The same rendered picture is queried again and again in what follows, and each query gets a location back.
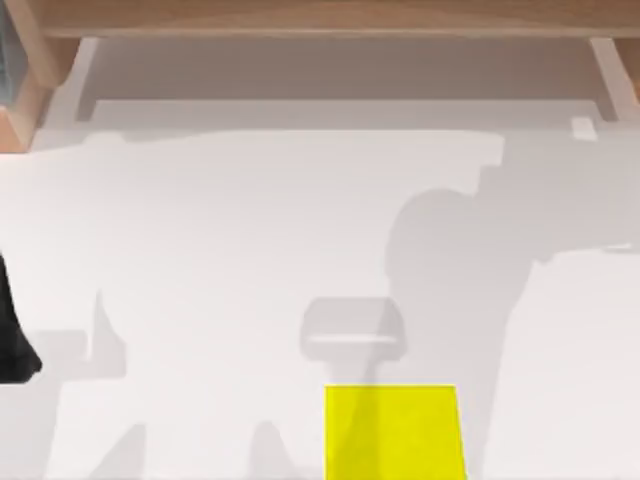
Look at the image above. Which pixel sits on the flat yellow square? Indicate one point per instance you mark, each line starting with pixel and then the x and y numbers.
pixel 392 435

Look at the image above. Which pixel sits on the wooden cupboard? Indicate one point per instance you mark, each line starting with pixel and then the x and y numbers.
pixel 300 17

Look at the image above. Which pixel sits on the white sink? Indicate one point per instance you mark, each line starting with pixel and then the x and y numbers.
pixel 345 80

